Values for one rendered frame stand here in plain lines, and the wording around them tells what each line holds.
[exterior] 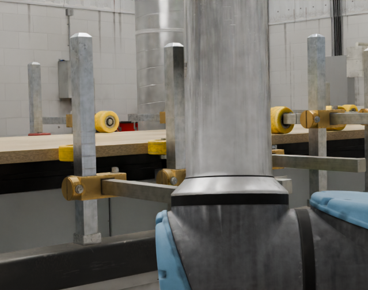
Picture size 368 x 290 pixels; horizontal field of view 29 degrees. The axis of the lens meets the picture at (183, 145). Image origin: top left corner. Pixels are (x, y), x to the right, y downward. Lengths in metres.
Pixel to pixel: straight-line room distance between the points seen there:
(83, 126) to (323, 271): 0.80
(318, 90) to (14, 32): 7.98
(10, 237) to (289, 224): 0.95
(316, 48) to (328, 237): 1.20
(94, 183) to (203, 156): 0.68
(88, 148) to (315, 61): 0.76
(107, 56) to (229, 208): 9.82
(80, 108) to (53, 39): 8.58
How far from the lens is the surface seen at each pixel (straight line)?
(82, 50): 1.54
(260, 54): 0.91
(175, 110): 1.67
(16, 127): 9.72
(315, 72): 2.02
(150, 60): 5.80
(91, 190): 1.54
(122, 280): 1.64
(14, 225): 1.72
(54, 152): 1.68
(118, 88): 10.73
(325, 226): 0.88
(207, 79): 0.89
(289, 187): 1.50
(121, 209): 1.86
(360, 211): 0.86
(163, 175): 1.67
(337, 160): 1.71
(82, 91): 1.53
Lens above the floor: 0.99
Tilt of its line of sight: 3 degrees down
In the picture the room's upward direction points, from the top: 1 degrees counter-clockwise
